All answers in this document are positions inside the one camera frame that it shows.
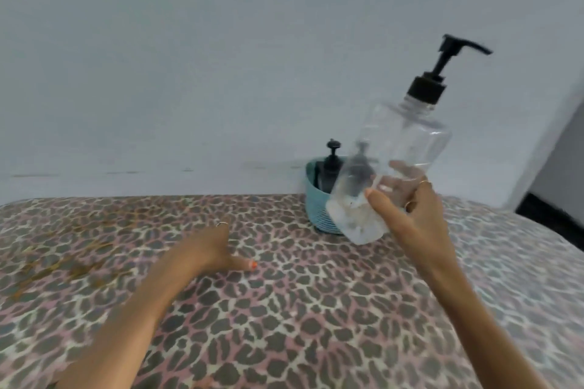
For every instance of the person's right hand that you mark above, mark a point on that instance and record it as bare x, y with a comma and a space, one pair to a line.
417, 220

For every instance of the person's left hand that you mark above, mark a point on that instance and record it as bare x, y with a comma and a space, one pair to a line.
207, 245

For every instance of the person's left thumb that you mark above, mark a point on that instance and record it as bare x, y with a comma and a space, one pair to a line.
244, 264

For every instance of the person's right thumb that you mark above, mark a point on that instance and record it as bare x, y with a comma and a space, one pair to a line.
383, 208

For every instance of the clear pump dispenser bottle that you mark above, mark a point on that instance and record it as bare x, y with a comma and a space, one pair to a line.
397, 151

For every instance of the person's left forearm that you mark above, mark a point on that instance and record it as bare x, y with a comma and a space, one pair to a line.
118, 329

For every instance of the leopard print bed sheet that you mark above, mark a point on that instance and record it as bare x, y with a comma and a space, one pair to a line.
283, 293

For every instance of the blue woven basket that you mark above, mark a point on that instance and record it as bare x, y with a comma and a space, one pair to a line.
321, 206

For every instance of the black pump dispenser top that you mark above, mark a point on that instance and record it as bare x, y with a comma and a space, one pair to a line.
329, 165

